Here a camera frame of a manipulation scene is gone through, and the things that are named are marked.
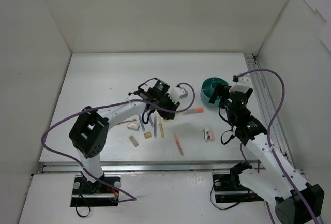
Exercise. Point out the yellow eraser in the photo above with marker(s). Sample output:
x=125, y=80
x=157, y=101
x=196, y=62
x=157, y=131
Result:
x=147, y=135

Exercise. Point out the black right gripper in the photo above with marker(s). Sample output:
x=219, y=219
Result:
x=220, y=91

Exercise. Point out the teal round desk organizer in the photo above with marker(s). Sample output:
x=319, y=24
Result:
x=207, y=89

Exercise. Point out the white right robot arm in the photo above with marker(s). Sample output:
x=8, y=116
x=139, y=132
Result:
x=293, y=198

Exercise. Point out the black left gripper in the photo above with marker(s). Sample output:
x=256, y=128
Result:
x=168, y=109

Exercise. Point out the orange slim highlighter pen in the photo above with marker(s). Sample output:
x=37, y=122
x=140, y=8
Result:
x=178, y=145

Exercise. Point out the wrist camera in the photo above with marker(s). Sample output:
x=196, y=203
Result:
x=242, y=84
x=177, y=93

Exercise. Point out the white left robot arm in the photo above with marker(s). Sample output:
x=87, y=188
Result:
x=89, y=133

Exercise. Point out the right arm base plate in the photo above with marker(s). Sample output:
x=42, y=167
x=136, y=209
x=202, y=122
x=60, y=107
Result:
x=225, y=192

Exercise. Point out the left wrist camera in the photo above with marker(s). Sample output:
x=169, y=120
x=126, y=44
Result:
x=177, y=93

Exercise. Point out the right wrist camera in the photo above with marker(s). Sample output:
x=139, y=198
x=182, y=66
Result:
x=242, y=84

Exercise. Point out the small white pink stapler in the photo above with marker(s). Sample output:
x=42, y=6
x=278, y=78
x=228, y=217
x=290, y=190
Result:
x=208, y=134

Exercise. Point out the blue slim highlighter pen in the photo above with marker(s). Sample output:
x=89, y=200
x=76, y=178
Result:
x=141, y=122

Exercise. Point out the aluminium right rail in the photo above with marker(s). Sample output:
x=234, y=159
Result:
x=268, y=110

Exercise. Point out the green slim highlighter pen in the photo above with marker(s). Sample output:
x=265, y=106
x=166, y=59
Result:
x=151, y=121

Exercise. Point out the aluminium front rail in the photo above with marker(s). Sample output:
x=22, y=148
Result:
x=147, y=167

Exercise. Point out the red gel pen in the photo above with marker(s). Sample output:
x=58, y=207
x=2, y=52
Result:
x=127, y=121

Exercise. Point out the aluminium rail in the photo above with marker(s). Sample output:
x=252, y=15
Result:
x=268, y=110
x=147, y=167

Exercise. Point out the purple slim highlighter pen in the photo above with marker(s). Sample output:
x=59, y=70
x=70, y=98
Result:
x=155, y=126

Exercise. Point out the yellow slim highlighter pen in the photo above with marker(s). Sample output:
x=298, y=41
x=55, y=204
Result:
x=161, y=127

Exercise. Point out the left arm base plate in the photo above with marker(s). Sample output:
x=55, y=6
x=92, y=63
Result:
x=85, y=194

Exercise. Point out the dirty white eraser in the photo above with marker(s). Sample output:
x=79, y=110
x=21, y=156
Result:
x=133, y=141

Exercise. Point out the orange capped clear highlighter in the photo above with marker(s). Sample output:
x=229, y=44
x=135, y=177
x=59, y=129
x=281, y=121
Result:
x=193, y=111

